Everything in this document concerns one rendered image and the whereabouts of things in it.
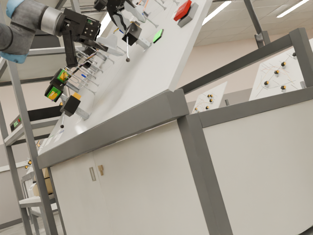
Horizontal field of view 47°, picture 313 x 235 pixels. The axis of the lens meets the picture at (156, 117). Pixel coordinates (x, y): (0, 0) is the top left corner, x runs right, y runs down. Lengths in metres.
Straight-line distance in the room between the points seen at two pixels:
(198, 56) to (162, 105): 9.89
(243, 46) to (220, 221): 11.02
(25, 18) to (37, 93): 7.79
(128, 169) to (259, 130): 0.42
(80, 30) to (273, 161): 0.67
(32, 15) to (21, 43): 0.09
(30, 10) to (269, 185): 0.84
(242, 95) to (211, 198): 10.38
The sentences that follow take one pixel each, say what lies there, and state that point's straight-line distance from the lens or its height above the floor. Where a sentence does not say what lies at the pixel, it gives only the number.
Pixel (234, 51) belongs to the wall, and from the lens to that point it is 11.52.
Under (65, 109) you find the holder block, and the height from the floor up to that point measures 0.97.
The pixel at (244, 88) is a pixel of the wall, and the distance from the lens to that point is 11.33.
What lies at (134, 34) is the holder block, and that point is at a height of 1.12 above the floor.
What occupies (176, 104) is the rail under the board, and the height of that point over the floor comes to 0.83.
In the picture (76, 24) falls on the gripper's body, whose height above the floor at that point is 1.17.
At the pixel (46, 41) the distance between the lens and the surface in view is 2.25.
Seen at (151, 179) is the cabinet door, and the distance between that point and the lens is 1.05.
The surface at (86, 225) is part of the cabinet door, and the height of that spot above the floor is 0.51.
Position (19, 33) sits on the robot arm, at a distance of 1.15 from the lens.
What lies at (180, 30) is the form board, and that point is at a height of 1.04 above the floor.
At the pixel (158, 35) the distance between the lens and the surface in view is 1.18.
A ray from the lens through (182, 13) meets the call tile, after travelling 1.03.
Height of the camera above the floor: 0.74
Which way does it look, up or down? 5 degrees up
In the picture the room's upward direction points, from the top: 16 degrees counter-clockwise
